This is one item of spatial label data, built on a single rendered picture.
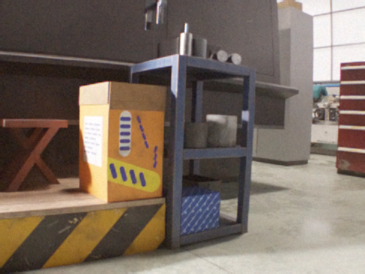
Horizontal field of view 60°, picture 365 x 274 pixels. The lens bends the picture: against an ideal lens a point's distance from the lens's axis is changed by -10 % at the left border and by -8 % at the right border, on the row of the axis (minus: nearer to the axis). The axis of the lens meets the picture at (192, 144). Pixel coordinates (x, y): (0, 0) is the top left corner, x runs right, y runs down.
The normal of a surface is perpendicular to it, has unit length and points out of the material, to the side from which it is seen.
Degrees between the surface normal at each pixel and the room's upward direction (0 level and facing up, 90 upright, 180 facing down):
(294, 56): 90
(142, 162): 90
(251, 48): 86
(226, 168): 90
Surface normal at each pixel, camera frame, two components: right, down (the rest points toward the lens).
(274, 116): 0.60, 0.08
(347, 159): -0.80, 0.01
